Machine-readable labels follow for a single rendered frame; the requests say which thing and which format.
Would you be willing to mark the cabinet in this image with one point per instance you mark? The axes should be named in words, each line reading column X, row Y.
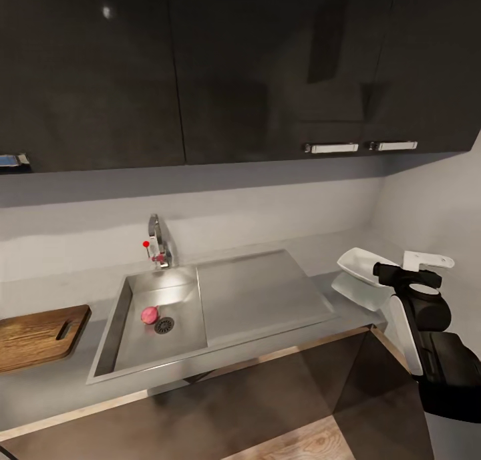
column 263, row 80
column 87, row 85

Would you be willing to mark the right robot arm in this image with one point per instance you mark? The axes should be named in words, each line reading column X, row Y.
column 447, row 372

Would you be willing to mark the bowl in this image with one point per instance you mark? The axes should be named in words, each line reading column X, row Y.
column 359, row 263

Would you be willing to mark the cutting board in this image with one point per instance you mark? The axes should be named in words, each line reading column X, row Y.
column 35, row 338

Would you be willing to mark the vidalia onion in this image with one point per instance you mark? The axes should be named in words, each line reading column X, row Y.
column 149, row 315

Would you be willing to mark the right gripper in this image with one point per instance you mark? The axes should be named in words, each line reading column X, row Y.
column 389, row 275

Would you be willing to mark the drop in sink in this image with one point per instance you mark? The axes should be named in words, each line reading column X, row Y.
column 204, row 307

